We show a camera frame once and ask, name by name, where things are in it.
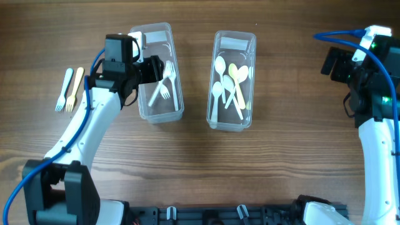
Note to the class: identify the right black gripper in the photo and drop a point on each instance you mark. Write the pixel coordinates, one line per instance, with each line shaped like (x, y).
(343, 59)

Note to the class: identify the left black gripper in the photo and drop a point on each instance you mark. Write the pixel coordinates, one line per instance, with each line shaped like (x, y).
(155, 69)

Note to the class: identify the clear plastic fork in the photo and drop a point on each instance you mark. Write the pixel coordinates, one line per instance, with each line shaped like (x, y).
(165, 75)

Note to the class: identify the white plastic knife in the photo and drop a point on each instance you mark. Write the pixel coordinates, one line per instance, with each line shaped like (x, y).
(172, 78)

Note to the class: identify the white plastic fork crossing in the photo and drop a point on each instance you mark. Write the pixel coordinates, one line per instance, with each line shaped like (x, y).
(164, 92)

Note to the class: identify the white plastic spoon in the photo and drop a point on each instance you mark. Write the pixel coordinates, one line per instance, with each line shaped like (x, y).
(239, 79)
(216, 92)
(220, 67)
(229, 86)

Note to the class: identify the yellow plastic spoon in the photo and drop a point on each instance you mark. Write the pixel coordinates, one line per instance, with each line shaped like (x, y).
(236, 84)

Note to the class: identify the yellow plastic fork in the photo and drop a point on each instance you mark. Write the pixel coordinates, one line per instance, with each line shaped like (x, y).
(71, 100)

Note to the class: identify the white plastic fork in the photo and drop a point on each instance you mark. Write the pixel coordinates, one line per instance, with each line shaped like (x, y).
(62, 97)

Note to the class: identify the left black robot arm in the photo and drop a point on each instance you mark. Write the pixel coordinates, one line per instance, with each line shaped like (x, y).
(59, 188)

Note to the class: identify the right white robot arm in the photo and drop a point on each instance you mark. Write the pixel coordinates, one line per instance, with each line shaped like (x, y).
(371, 73)

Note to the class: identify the left clear plastic container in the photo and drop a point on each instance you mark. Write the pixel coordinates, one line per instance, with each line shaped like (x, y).
(159, 42)

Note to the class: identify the clear plastic container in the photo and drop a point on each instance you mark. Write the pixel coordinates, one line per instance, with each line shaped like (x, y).
(159, 42)
(239, 52)

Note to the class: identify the right clear plastic container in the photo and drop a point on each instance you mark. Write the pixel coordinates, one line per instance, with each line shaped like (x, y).
(239, 52)

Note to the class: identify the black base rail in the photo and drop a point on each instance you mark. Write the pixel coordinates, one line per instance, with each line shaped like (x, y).
(285, 214)

